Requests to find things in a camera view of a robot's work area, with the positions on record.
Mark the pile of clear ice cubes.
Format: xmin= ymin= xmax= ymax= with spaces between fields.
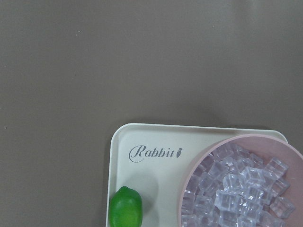
xmin=180 ymin=143 xmax=295 ymax=227

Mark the pink bowl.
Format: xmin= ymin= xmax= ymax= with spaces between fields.
xmin=177 ymin=134 xmax=303 ymax=227

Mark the cream rabbit tray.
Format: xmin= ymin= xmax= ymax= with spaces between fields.
xmin=107 ymin=123 xmax=285 ymax=227

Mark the green lime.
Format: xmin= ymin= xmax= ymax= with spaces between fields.
xmin=108 ymin=186 xmax=143 ymax=227

